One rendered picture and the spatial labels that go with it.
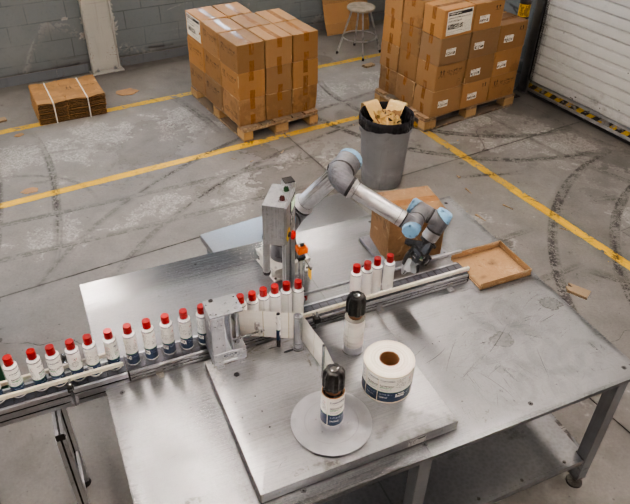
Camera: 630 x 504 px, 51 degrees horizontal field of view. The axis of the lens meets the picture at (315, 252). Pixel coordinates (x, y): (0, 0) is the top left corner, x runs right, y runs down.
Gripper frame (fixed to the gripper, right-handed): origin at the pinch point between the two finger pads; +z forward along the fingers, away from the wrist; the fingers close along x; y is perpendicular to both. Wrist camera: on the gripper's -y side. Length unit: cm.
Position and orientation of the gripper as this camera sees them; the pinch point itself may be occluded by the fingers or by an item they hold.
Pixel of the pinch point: (403, 271)
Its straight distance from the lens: 311.5
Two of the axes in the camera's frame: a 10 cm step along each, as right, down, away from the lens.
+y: 4.1, 5.6, -7.2
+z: -4.8, 8.0, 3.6
